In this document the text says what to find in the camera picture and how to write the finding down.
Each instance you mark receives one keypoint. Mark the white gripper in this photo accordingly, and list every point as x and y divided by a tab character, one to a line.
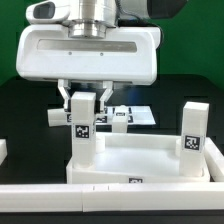
81	41

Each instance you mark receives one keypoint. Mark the white desk top tray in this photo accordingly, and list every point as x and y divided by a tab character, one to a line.
134	158

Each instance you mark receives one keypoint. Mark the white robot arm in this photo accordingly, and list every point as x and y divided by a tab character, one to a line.
133	13

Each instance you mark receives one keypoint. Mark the white marker sheet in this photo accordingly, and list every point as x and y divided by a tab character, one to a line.
136	115

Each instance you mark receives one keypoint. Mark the white left fence bar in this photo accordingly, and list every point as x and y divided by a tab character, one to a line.
3	150

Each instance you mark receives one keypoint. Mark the white fence bar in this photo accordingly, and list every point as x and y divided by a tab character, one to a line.
111	197
215	161
3	150

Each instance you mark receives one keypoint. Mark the white front fence bar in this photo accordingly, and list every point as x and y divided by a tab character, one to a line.
111	197

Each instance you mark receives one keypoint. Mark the white right fence bar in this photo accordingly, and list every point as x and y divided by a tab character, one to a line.
215	161

